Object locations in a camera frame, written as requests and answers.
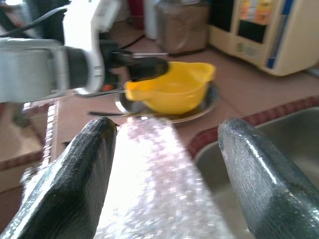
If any clear bubble wrap sheet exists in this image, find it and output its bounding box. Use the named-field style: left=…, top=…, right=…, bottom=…
left=21, top=116, right=235, bottom=239

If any stainless steel sink basin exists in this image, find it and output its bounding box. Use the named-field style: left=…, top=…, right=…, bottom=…
left=194, top=106, right=319, bottom=239

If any stainless steel bowl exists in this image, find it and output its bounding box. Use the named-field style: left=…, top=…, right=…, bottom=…
left=114, top=82, right=220, bottom=123

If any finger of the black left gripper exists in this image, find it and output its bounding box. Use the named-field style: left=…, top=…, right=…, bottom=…
left=128, top=56, right=169, bottom=82

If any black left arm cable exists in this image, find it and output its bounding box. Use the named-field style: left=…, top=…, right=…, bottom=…
left=0, top=6, right=69, bottom=38

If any dark red container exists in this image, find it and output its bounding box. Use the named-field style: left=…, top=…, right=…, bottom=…
left=128, top=0, right=145, bottom=31

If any metal spoon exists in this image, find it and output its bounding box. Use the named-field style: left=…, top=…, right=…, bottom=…
left=87, top=111, right=140, bottom=118

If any clear jar brown powder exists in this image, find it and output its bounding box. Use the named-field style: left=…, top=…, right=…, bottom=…
left=155, top=1, right=210, bottom=55

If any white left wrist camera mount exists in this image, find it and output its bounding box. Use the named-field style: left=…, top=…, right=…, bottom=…
left=74, top=0, right=121, bottom=98

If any beige water ionizer machine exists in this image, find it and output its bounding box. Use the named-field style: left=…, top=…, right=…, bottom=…
left=208, top=0, right=319, bottom=77

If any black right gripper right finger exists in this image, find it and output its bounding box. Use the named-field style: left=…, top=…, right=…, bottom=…
left=217, top=118, right=319, bottom=239

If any yellow plastic bowl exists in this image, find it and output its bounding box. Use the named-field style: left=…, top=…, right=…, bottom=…
left=124, top=61, right=216, bottom=113

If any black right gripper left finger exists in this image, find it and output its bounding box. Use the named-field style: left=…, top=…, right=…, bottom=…
left=0, top=116, right=118, bottom=239

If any black power cord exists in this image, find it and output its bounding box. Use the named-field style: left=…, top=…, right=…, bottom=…
left=119, top=33, right=146, bottom=49

